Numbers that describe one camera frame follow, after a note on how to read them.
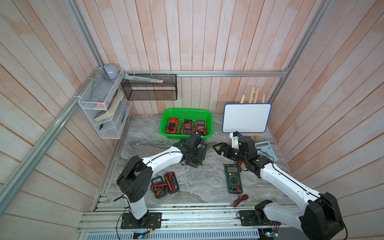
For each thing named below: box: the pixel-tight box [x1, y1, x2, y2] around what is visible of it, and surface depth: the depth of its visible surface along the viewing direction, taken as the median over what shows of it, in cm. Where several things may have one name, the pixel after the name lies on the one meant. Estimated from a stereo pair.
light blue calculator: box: [254, 141, 278, 163], surface depth 100 cm
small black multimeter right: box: [164, 171, 180, 195], surface depth 84 cm
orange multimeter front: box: [195, 120, 209, 136], surface depth 110 cm
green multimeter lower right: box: [224, 164, 243, 194], surface depth 86 cm
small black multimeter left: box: [150, 175, 168, 199], surface depth 83 cm
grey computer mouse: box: [103, 64, 119, 80], surface depth 84 cm
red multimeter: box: [165, 117, 179, 134], surface depth 106 cm
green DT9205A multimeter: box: [187, 157, 201, 168], surface depth 84 cm
